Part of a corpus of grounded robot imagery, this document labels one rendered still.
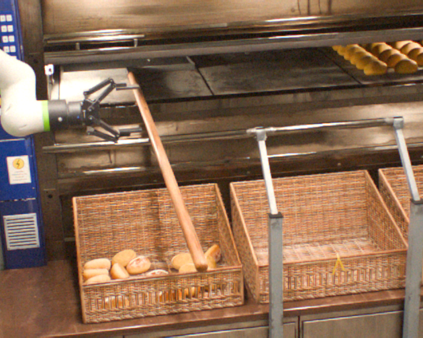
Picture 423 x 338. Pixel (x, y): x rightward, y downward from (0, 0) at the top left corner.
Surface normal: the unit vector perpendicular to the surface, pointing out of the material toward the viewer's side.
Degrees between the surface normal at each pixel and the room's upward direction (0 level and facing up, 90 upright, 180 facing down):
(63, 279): 0
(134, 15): 70
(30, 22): 90
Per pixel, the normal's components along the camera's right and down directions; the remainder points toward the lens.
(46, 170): 0.16, 0.35
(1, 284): -0.04, -0.93
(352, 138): 0.14, 0.00
